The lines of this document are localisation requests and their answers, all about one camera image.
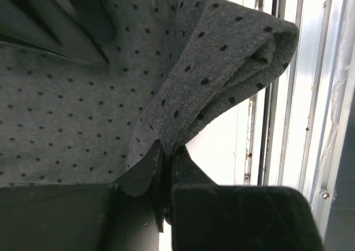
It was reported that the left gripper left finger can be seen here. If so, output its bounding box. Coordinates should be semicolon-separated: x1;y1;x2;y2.
1;140;164;251

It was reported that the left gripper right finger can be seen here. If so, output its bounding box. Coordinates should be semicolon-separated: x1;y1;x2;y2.
168;148;323;251

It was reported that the dark grey dotted skirt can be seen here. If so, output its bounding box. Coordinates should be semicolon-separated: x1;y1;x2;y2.
1;0;299;186

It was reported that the aluminium rail frame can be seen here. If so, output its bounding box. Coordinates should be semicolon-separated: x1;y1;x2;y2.
241;0;354;237

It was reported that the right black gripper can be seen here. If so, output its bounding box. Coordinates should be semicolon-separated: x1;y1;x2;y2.
1;0;115;65

